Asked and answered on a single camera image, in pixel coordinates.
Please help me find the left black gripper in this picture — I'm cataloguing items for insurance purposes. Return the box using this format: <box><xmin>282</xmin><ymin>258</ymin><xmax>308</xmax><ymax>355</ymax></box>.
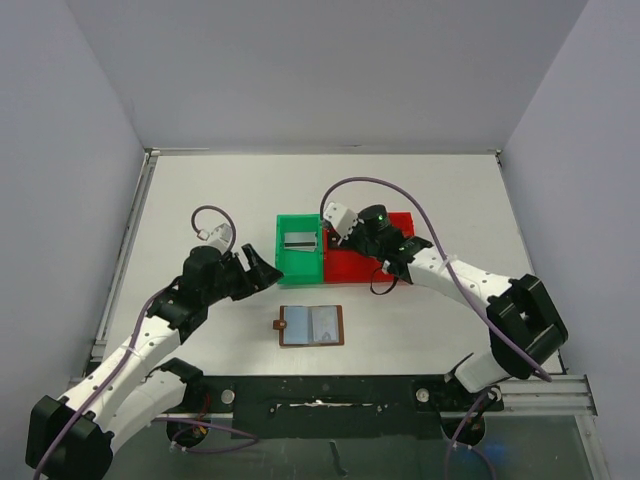
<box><xmin>203</xmin><ymin>244</ymin><xmax>282</xmax><ymax>305</ymax></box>

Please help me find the red plastic bin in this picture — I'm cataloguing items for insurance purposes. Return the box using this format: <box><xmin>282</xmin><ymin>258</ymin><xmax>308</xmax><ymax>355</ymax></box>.
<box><xmin>323</xmin><ymin>229</ymin><xmax>394</xmax><ymax>284</ymax></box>
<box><xmin>388</xmin><ymin>212</ymin><xmax>415</xmax><ymax>237</ymax></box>

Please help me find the green plastic bin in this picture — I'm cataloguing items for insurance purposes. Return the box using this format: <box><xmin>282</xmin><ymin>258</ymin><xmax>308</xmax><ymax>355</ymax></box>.
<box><xmin>275</xmin><ymin>214</ymin><xmax>324</xmax><ymax>287</ymax></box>

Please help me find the silver credit card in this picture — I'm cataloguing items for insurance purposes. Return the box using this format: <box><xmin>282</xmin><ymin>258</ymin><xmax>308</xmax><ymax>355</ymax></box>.
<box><xmin>283</xmin><ymin>231</ymin><xmax>318</xmax><ymax>252</ymax></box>

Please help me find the brown leather card holder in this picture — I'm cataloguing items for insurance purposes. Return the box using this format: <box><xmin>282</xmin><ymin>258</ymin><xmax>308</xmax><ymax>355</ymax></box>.
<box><xmin>272</xmin><ymin>305</ymin><xmax>345</xmax><ymax>348</ymax></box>

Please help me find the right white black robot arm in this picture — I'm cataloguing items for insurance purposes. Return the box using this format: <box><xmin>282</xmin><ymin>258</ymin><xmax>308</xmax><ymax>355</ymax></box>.
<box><xmin>335</xmin><ymin>222</ymin><xmax>568</xmax><ymax>409</ymax></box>

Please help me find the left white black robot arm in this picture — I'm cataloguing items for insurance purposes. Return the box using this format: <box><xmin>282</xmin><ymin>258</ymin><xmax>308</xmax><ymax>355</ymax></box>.
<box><xmin>25</xmin><ymin>244</ymin><xmax>283</xmax><ymax>479</ymax></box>

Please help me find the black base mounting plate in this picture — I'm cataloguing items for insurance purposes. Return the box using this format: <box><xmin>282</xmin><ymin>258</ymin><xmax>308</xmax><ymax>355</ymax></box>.
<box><xmin>168</xmin><ymin>375</ymin><xmax>504</xmax><ymax>440</ymax></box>

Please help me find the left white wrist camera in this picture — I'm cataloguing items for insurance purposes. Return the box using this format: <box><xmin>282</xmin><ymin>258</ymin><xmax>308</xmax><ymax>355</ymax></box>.
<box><xmin>197</xmin><ymin>223</ymin><xmax>236</xmax><ymax>253</ymax></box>

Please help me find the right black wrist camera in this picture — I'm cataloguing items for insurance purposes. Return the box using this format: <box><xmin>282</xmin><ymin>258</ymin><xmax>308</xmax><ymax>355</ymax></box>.
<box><xmin>321</xmin><ymin>201</ymin><xmax>391</xmax><ymax>245</ymax></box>

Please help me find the aluminium frame rail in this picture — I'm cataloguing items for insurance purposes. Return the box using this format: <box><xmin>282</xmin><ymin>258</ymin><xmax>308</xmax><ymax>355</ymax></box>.
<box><xmin>57</xmin><ymin>372</ymin><xmax>599</xmax><ymax>420</ymax></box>

